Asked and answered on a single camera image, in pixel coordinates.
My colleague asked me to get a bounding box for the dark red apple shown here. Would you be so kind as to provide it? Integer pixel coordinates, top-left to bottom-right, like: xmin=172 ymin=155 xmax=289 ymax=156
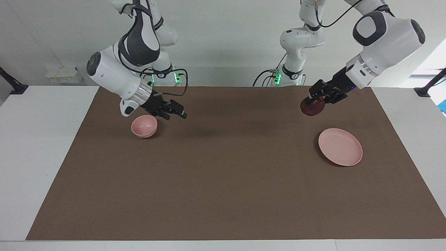
xmin=300 ymin=98 xmax=325 ymax=117

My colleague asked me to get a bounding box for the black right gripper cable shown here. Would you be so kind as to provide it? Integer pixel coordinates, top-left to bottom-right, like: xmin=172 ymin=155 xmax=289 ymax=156
xmin=118 ymin=0 xmax=189 ymax=97

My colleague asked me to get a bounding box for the brown table mat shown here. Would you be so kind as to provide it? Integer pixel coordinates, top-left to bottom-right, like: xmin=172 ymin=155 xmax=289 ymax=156
xmin=25 ymin=86 xmax=446 ymax=241

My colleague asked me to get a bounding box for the black left base cable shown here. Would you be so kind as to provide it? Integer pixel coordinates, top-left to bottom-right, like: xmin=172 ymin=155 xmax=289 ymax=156
xmin=253 ymin=54 xmax=288 ymax=87

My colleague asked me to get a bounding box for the pink bowl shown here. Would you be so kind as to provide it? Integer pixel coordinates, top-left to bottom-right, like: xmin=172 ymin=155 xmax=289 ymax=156
xmin=131 ymin=115 xmax=158 ymax=138

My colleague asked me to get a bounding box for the black clamp stand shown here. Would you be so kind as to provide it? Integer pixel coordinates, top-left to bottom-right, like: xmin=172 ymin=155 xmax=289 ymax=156
xmin=414 ymin=68 xmax=446 ymax=97
xmin=0 ymin=67 xmax=29 ymax=95

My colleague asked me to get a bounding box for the pink plate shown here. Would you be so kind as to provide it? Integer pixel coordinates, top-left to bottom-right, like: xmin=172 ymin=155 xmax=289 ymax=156
xmin=318 ymin=128 xmax=363 ymax=167

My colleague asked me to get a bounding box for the white wall socket box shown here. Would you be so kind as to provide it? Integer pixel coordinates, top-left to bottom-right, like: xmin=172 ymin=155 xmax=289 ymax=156
xmin=46 ymin=66 xmax=83 ymax=84

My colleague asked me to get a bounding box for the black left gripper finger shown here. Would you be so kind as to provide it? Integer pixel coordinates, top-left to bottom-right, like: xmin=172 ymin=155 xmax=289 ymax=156
xmin=324 ymin=92 xmax=348 ymax=105
xmin=309 ymin=79 xmax=328 ymax=100

